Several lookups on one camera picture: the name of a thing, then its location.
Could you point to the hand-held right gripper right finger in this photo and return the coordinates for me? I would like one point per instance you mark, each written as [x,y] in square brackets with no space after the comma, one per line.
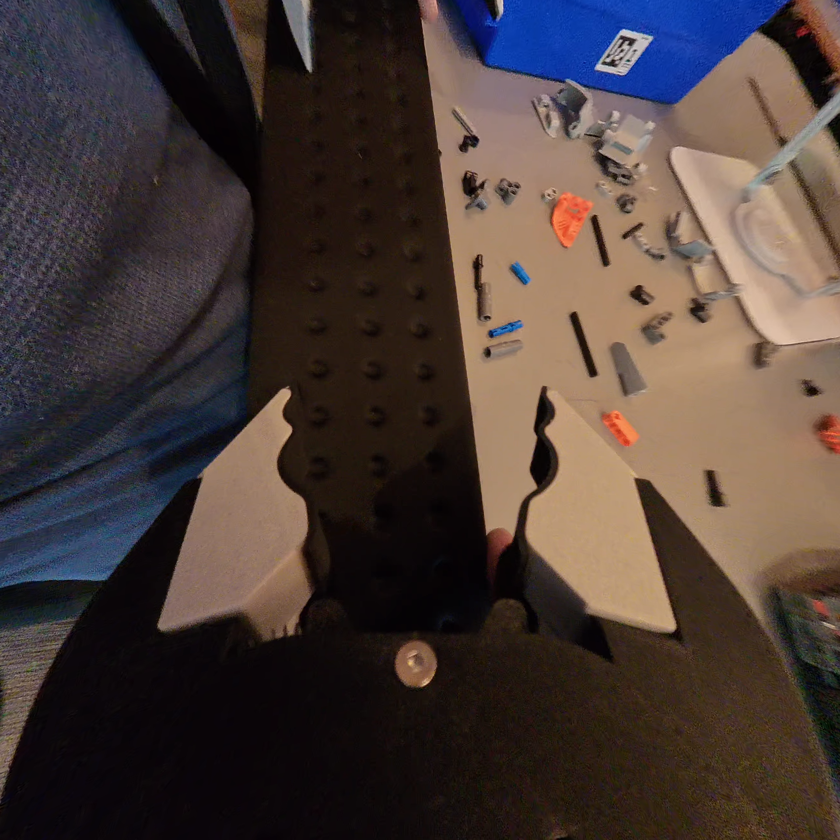
[590,525]

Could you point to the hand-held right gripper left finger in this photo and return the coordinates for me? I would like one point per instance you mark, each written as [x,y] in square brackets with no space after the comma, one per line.
[236,525]

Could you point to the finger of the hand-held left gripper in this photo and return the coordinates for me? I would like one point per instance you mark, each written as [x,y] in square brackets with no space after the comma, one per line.
[300,33]

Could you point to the orange two-hole beam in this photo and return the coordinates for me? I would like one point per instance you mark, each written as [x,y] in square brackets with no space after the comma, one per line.
[620,428]

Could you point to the grey tube connector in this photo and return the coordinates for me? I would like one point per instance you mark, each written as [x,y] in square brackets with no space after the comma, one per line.
[504,350]
[485,303]

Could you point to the person's right hand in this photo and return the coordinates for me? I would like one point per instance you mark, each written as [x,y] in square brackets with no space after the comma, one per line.
[497,551]

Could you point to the black connector pin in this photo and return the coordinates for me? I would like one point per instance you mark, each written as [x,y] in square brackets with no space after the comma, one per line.
[715,487]
[479,269]

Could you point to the light grey stick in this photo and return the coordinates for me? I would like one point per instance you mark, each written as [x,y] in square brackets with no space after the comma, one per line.
[461,119]

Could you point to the white black striped sheet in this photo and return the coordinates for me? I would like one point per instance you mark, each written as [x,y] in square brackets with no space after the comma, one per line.
[493,6]

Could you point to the grey angled liftarm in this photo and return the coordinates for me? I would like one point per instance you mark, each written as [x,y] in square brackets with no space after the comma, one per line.
[656,327]

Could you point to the long blue pin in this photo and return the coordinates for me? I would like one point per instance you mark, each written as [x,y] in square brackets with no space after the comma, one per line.
[505,329]

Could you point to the black studded mat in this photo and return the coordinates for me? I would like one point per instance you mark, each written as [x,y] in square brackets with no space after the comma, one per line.
[367,262]

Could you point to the black connector with grey pin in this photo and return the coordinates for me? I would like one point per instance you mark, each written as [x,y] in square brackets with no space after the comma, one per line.
[700,310]

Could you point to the light grey flat panel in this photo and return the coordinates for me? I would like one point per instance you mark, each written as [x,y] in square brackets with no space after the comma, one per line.
[544,108]

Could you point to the orange brick with holes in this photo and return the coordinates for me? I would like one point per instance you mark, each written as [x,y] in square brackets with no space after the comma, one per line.
[830,433]

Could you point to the blue storage bin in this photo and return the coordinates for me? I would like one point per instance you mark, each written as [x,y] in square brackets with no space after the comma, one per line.
[558,46]

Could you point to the small black pin piece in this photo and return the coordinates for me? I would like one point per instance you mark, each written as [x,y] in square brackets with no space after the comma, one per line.
[810,388]

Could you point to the dark grey connector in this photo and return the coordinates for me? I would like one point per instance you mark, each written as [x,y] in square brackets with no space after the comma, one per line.
[507,191]
[649,248]
[627,202]

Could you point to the short blue pin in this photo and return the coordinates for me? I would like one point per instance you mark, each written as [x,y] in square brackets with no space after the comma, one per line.
[520,272]

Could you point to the grey curved panel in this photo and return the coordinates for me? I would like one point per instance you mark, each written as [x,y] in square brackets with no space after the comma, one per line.
[718,289]

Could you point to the grey panel with black curve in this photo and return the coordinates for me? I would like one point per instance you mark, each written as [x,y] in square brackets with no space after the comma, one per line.
[574,105]

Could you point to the person's blue clothing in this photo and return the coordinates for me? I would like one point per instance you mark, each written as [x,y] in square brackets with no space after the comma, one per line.
[98,262]

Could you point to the short black axle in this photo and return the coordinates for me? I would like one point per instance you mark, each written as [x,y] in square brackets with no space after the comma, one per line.
[633,231]

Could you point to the grey block panel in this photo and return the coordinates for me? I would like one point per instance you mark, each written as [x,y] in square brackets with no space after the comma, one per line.
[689,243]

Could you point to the orange wedge plate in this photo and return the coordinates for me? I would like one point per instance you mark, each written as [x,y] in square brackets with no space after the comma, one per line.
[569,220]

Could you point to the light grey hinged panel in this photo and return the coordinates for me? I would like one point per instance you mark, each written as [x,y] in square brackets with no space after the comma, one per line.
[630,141]
[607,124]

